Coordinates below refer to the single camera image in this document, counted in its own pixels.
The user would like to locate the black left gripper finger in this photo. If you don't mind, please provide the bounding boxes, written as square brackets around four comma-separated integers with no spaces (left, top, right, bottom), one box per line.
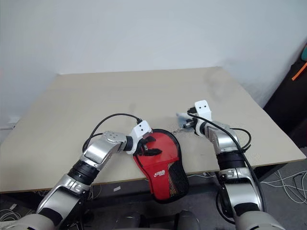
[142,135,156,146]
[145,148,164,156]

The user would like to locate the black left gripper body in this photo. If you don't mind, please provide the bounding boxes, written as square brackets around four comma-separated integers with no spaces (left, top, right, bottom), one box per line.
[134,137,150,156]

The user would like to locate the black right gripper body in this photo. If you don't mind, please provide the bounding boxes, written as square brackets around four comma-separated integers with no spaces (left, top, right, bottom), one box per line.
[182,118,199,131]

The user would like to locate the red and black bag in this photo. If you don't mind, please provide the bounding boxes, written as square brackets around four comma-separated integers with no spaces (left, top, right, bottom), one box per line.
[132,128,189,204]

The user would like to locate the black fabric object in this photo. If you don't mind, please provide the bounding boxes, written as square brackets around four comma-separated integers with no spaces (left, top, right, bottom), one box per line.
[262,42,307,149]

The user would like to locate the orange bar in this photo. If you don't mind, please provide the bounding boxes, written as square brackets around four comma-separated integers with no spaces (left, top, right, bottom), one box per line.
[291,61,307,81]

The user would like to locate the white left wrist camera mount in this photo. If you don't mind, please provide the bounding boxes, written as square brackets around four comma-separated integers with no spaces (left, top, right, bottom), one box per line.
[124,121,154,155]

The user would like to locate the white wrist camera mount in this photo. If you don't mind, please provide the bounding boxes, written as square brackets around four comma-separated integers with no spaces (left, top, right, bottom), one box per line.
[193,100,213,136]
[124,121,154,155]

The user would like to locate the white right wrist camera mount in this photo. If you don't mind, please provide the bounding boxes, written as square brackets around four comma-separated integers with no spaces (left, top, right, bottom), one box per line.
[193,100,213,136]

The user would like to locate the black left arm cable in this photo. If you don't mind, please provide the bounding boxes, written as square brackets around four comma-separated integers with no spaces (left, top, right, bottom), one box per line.
[83,113,142,150]

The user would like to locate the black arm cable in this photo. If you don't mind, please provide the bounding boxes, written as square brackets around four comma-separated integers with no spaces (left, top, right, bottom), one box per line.
[83,113,142,150]
[187,109,267,214]

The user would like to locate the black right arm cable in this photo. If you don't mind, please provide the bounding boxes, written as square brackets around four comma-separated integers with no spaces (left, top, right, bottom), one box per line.
[187,109,267,214]

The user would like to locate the white floor cables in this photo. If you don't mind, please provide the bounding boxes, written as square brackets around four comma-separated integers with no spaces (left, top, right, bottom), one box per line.
[260,167,307,205]
[0,203,33,222]

